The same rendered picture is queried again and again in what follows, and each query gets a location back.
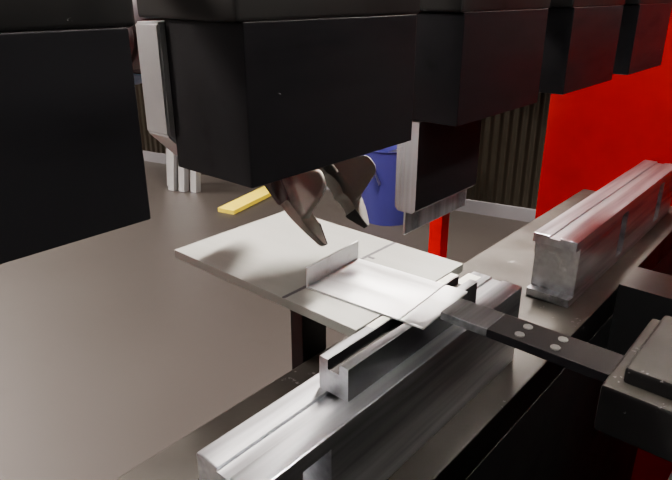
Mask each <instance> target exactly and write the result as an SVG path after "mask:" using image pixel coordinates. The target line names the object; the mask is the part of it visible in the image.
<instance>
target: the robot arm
mask: <svg viewBox="0 0 672 480"><path fill-rule="evenodd" d="M132 1H133V10H134V19H135V23H134V25H133V26H132V27H130V28H128V32H129V41H130V49H131V57H132V66H133V74H134V83H135V85H137V84H141V83H142V78H141V70H140V61H139V52H138V43H137V35H136V26H135V24H137V21H163V20H161V19H143V18H141V17H139V15H138V10H137V1H136V0H132ZM375 173H376V166H375V164H374V162H373V161H372V159H371V158H370V157H368V156H365V155H362V156H358V157H354V158H351V159H348V160H344V161H341V162H338V163H334V164H331V165H328V166H324V167H321V168H318V169H315V170H311V171H308V172H305V173H301V174H298V175H295V176H291V177H288V178H285V179H281V180H278V181H275V182H271V183H268V184H265V185H264V186H265V187H266V189H267V190H268V192H269V193H270V194H271V196H272V197H273V199H274V200H275V202H276V203H277V204H278V205H281V206H282V208H283V209H284V211H285V212H286V213H287V215H288V216H289V217H290V218H291V219H292V220H293V221H294V222H295V223H296V224H297V225H298V226H299V227H300V228H301V229H302V230H303V231H304V232H305V233H306V234H307V235H308V236H309V237H310V238H311V239H312V240H314V241H315V242H316V243H317V244H318V245H319V246H325V245H327V244H328V243H327V240H326V237H325V234H324V232H323V229H322V226H321V223H319V222H318V221H317V219H316V218H315V216H314V214H313V210H314V209H315V207H316V205H317V204H318V202H319V200H320V199H321V197H322V196H323V194H324V192H325V189H326V186H327V187H328V188H329V189H330V191H331V192H332V194H333V197H334V199H335V201H337V202H338V203H339V204H340V205H341V206H342V208H343V210H344V212H345V214H346V217H347V218H348V219H349V220H351V221H353V222H354V223H356V224H358V225H359V226H361V227H363V228H366V227H367V226H368V225H369V219H368V215H367V210H366V207H365V204H364V202H363V199H362V197H361V194H362V193H363V191H364V190H365V188H366V187H367V185H368V184H369V182H370V181H371V179H372V178H373V176H374V175H375Z"/></svg>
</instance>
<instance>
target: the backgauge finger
mask: <svg viewBox="0 0 672 480"><path fill-rule="evenodd" d="M440 319H441V320H443V321H446V322H449V323H451V324H454V325H456V326H459V327H462V328H464V329H467V330H469V331H472V332H475V333H477V334H480V335H482V336H485V337H487V338H490V339H493V340H495V341H498V342H500V343H503V344H506V345H508V346H511V347H513V348H516V349H519V350H521V351H524V352H526V353H529V354H532V355H534V356H537V357H539V358H542V359H544V360H547V361H550V362H552V363H555V364H557V365H560V366H563V367H565V368H568V369H570V370H573V371H576V372H578V373H581V374H583V375H586V376H589V377H591V378H594V379H596V380H599V381H601V382H604V383H603V384H602V385H601V389H600V395H599V400H598V405H597V410H596V416H595V421H594V428H595V429H596V430H598V431H600V432H602V433H605V434H607V435H609V436H612V437H614V438H616V439H619V440H621V441H623V442H625V443H628V444H630V445H632V446H635V447H637V448H639V449H641V450H644V451H646V452H648V453H651V454H653V455H655V456H657V457H660V458H662V459H664V460H667V461H669V462H671V463H672V317H671V316H664V317H663V318H662V319H661V321H660V320H657V319H652V320H651V321H650V322H649V323H648V325H647V326H646V327H645V329H644V330H643V331H642V333H641V334H640V335H639V337H638V338H637V339H636V341H635V342H634V343H633V344H632V346H631V347H630V348H629V350H628V351H627V352H626V354H625V355H621V354H619V353H616V352H613V351H610V350H607V349H604V348H602V347H599V346H596V345H593V344H590V343H587V342H585V341H582V340H579V339H576V338H573V337H570V336H568V335H565V334H562V333H559V332H556V331H553V330H550V329H548V328H545V327H542V326H539V325H536V324H533V323H531V322H528V321H525V320H522V319H519V318H516V317H514V316H511V315H508V314H505V313H502V312H499V311H497V310H494V309H491V308H488V307H485V306H482V305H479V304H477V303H474V302H471V301H468V300H465V299H462V298H460V299H458V300H457V301H456V302H454V303H453V304H451V305H450V306H448V307H447V308H446V309H444V310H443V311H441V316H440Z"/></svg>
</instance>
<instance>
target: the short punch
mask: <svg viewBox="0 0 672 480"><path fill-rule="evenodd" d="M481 122H482V119H480V120H477V121H474V122H470V123H467V124H464V125H460V126H457V127H454V126H447V125H441V124H435V123H428V122H422V121H415V120H412V134H411V141H407V142H404V143H401V144H397V160H396V186H395V207H396V209H397V210H398V211H402V212H404V213H403V235H405V234H407V233H409V232H411V231H413V230H415V229H417V228H419V227H421V226H423V225H425V224H427V223H429V222H431V221H433V220H436V219H438V218H440V217H442V216H444V215H446V214H448V213H450V212H452V211H454V210H456V209H458V208H460V207H462V206H464V205H466V193H467V189H468V188H470V187H473V186H474V185H475V184H476V179H477V168H478V156H479V145H480V134H481Z"/></svg>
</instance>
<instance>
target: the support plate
mask: <svg viewBox="0 0 672 480"><path fill-rule="evenodd" d="M316 219H317V221H318V222H319V223H321V226H322V229H323V232H324V234H325V237H326V240H327V243H328V244H327V245H325V246H319V245H318V244H317V243H316V242H315V241H314V240H312V239H311V238H310V237H309V236H308V235H307V234H306V233H305V232H304V231H303V230H302V229H301V228H300V227H299V226H298V225H297V224H296V223H295V222H294V221H293V220H292V219H291V218H290V217H289V216H288V215H287V213H286V212H285V211H283V212H280V213H277V214H274V215H271V216H268V217H266V218H263V219H260V220H257V221H254V222H252V223H249V224H246V225H243V226H240V227H237V228H235V229H232V230H229V231H226V232H223V233H220V234H218V235H215V236H212V237H209V238H206V239H204V240H201V241H198V242H195V243H192V244H189V245H187V246H184V247H181V248H178V249H175V250H174V251H175V257H176V258H178V259H180V260H182V261H184V262H186V263H189V264H191V265H193V266H195V267H197V268H200V269H202V270H204V271H206V272H208V273H211V274H213V275H215V276H217V277H219V278H222V279H224V280H226V281H228V282H230V283H232V284H235V285H237V286H239V287H241V288H243V289H246V290H248V291H250V292H252V293H254V294H257V295H259V296H261V297H263V298H265V299H268V300H270V301H272V302H274V303H276V304H279V305H281V306H283V307H285V308H287V309H290V310H292V311H294V312H296V313H298V314H301V315H303V316H305V317H307V318H309V319H312V320H314V321H316V322H318V323H320V324H323V325H325V326H327V327H329V328H331V329H334V330H336V331H338V332H340V333H342V334H345V335H347V336H349V337H350V336H352V335H354V334H355V333H357V332H358V331H360V330H362V329H363V328H365V327H366V326H367V325H368V324H370V323H371V322H373V321H375V320H376V319H378V318H379V317H381V316H383V315H381V314H378V313H375V312H372V311H370V310H367V309H364V308H361V307H358V306H356V305H353V304H350V303H347V302H345V301H342V300H339V299H336V298H333V297H331V296H328V295H325V294H322V293H319V292H317V291H314V290H311V289H308V288H305V289H303V290H301V291H298V292H296V293H294V294H292V295H290V296H288V297H286V298H282V297H283V296H285V295H287V294H289V293H291V292H293V291H295V290H297V289H299V288H301V287H303V286H305V285H306V267H308V266H310V265H312V264H314V263H315V262H317V261H319V260H321V259H323V258H325V257H327V256H329V255H331V254H332V253H334V252H336V251H338V250H340V249H342V248H344V247H346V246H348V245H350V244H351V243H353V242H355V241H358V258H359V259H360V258H362V257H364V256H366V255H368V254H370V253H372V252H374V251H376V250H378V249H380V248H382V247H384V246H386V245H388V244H390V243H392V241H389V240H385V239H382V238H379V237H376V236H373V235H369V234H366V233H363V232H360V231H356V230H353V229H350V228H347V227H344V226H340V225H337V224H334V223H331V222H328V221H324V220H321V219H318V218H316ZM371 257H374V258H375V259H371V258H368V257H367V258H365V259H363V260H366V261H369V262H373V263H376V264H379V265H383V266H386V267H389V268H392V269H396V270H399V271H402V272H406V273H409V274H412V275H416V276H419V277H422V278H425V279H429V280H432V281H435V282H437V281H439V280H440V279H442V278H443V277H445V276H447V275H448V274H450V273H453V274H457V275H458V274H460V273H461V272H462V271H463V264H462V263H459V262H456V261H453V260H450V259H446V258H443V257H440V256H437V255H433V254H430V253H427V252H424V251H421V250H417V249H414V248H411V247H408V246H405V245H401V244H398V243H395V244H393V245H391V246H389V247H387V248H385V249H383V250H381V251H379V252H377V253H375V254H373V255H371Z"/></svg>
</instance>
